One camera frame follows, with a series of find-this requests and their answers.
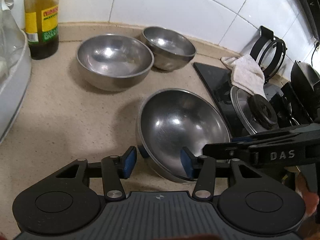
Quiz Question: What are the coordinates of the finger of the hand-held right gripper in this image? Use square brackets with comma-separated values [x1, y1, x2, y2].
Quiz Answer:
[231, 131, 278, 145]
[202, 142, 253, 161]

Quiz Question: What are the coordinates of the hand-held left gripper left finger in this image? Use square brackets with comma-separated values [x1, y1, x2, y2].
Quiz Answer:
[54, 146, 137, 202]

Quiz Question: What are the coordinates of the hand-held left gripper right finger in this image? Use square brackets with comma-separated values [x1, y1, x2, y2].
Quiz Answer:
[180, 147, 265, 202]

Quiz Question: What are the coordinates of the large steel bowl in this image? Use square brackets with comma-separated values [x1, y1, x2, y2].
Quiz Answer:
[136, 88, 232, 183]

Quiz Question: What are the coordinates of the person's right hand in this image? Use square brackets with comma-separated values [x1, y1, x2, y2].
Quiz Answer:
[295, 172, 320, 218]

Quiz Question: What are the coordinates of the steel pot lid black knob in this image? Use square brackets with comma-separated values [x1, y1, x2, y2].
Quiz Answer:
[230, 86, 279, 135]

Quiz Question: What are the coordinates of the white dish cloth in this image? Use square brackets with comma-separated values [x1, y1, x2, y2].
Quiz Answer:
[220, 54, 265, 96]

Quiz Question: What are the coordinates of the black induction cooktop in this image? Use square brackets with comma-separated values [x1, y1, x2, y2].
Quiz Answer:
[193, 62, 295, 135]

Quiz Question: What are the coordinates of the black pan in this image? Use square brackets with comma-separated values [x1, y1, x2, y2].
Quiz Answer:
[290, 60, 320, 105]

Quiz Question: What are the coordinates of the medium steel bowl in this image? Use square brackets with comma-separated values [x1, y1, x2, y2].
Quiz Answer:
[76, 34, 154, 92]

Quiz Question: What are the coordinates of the small steel bowl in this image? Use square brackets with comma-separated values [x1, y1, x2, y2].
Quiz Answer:
[140, 26, 197, 71]

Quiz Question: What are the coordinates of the grey two-tier seasoning rack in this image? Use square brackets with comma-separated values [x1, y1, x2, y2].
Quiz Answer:
[0, 0, 32, 143]

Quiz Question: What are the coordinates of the black range hood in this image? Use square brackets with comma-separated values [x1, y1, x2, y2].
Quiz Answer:
[285, 0, 320, 43]

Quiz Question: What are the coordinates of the green yellow label oil bottle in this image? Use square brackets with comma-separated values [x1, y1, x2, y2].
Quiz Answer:
[24, 0, 61, 60]

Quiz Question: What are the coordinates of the black wire lid holder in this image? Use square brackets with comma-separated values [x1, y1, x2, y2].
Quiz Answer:
[250, 26, 287, 83]

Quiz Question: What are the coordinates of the black power cable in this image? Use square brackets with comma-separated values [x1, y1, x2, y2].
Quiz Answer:
[310, 40, 320, 65]

